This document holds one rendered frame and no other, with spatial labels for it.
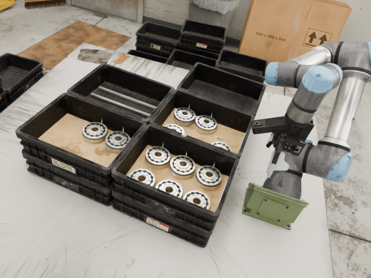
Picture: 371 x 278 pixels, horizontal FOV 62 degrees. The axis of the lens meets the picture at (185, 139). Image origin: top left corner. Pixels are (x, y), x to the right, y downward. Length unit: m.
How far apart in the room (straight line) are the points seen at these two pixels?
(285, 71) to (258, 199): 0.52
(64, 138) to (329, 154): 1.03
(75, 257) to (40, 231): 0.17
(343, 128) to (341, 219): 1.38
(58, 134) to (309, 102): 0.98
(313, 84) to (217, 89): 0.94
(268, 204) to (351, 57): 0.63
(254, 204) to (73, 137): 0.79
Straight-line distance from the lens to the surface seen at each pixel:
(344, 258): 2.39
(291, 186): 1.26
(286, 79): 1.03
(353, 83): 1.32
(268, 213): 1.33
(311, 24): 3.95
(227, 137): 1.46
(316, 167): 1.25
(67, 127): 1.43
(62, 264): 1.20
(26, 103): 1.80
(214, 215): 1.04
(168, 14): 4.28
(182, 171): 1.22
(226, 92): 1.74
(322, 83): 0.89
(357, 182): 2.93
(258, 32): 3.91
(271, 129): 0.97
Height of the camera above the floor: 1.77
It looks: 43 degrees down
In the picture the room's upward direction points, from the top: 12 degrees clockwise
